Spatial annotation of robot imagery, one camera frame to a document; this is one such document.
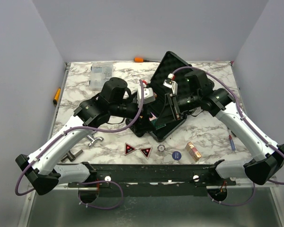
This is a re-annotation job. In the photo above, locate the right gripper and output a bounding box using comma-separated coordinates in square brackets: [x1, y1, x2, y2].
[155, 92, 200, 126]

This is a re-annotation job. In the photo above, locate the white poker chip stack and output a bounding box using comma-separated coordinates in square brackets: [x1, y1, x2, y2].
[156, 144, 165, 156]

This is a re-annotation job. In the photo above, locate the green chip stack front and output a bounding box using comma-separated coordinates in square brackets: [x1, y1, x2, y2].
[153, 123, 166, 130]

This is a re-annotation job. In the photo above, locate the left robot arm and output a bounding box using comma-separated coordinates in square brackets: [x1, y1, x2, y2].
[16, 77, 155, 195]

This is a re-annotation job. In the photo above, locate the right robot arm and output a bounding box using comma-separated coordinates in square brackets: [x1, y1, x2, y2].
[157, 68, 284, 185]

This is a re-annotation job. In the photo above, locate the black poker set case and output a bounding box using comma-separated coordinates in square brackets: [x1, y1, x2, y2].
[126, 51, 215, 142]

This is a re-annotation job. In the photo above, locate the red playing card deck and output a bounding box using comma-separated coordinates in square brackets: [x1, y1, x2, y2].
[149, 114, 157, 121]

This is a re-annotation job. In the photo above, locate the right all-in triangle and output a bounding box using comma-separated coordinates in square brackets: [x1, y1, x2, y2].
[140, 147, 152, 159]

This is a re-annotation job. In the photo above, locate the all-in triangle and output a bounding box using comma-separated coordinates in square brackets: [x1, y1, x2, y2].
[124, 143, 136, 156]
[140, 147, 152, 159]

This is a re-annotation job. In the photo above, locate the left all-in triangle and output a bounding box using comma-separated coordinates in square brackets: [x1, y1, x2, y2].
[124, 143, 136, 156]

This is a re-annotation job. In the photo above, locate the blue small blind button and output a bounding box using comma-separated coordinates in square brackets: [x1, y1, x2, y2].
[172, 151, 182, 161]

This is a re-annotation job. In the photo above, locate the chrome metal fitting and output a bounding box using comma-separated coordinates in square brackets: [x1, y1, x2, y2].
[86, 134, 104, 147]

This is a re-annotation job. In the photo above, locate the orange screwdriver at back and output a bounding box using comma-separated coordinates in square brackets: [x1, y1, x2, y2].
[133, 57, 160, 63]

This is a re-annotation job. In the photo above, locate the clear plastic screw box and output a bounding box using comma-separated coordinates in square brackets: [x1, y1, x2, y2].
[89, 62, 114, 89]

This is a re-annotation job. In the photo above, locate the blue red pen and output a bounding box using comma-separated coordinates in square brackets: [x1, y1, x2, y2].
[227, 128, 236, 151]

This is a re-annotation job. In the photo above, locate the dark metal clamp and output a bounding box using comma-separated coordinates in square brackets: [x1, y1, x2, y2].
[61, 149, 83, 163]

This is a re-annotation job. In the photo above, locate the orange tool at left edge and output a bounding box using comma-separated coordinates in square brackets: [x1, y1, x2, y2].
[53, 88, 61, 106]

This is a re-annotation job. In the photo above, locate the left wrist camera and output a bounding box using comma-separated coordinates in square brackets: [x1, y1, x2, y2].
[137, 87, 156, 105]

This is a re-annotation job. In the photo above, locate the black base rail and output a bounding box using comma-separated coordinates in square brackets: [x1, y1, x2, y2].
[39, 162, 237, 198]

